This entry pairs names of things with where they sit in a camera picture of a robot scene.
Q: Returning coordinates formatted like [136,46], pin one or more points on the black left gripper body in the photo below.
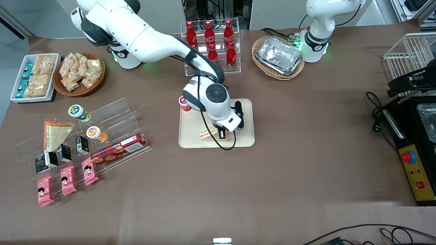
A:
[405,81]

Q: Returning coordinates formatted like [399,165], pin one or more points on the triangle sandwich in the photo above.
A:
[56,134]
[207,134]

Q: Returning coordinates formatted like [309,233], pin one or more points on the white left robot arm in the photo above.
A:
[323,20]

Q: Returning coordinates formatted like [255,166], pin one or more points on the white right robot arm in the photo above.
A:
[136,30]

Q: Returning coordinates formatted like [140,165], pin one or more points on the cream plastic tray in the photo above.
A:
[190,132]

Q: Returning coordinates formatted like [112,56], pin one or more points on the silver machine lever bar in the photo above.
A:
[406,99]

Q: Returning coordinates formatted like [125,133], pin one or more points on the steel food container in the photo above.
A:
[428,120]

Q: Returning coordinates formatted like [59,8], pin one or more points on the red lid cup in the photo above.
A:
[184,102]

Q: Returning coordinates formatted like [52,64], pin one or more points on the clear acrylic bottle rack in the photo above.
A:
[235,69]

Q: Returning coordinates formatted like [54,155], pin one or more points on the light wicker basket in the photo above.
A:
[262,68]

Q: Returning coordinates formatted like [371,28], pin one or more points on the red cola bottle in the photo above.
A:
[190,34]
[213,54]
[209,32]
[231,57]
[228,31]

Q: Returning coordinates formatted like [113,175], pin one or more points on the stack of foil containers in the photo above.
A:
[279,54]

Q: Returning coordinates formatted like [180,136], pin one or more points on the black sealing machine yellow panel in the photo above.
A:
[408,170]

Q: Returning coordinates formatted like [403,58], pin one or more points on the red cookie box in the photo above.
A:
[119,149]

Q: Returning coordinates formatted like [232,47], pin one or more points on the clear acrylic tiered stand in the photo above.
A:
[115,112]

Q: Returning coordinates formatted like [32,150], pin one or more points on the grey partition panel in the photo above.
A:
[276,13]
[163,15]

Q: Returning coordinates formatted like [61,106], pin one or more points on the orange lid cup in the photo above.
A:
[95,133]

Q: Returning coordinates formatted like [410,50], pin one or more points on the pink snack packet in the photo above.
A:
[45,191]
[68,181]
[90,172]

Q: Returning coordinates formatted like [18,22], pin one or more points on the black drink carton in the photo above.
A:
[52,159]
[82,144]
[41,165]
[64,153]

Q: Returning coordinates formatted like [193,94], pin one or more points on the clear bag of crackers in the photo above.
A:
[81,61]
[70,84]
[92,73]
[67,66]

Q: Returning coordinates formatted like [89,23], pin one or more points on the green lid cup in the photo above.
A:
[77,111]

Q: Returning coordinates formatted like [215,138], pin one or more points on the brown wicker basket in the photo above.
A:
[80,92]

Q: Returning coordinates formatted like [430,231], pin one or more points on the peanut brittle snack bag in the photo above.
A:
[45,64]
[39,85]

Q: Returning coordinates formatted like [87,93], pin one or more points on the teal snack packet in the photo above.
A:
[22,89]
[27,70]

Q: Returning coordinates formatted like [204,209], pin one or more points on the white rectangular dish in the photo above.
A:
[20,76]

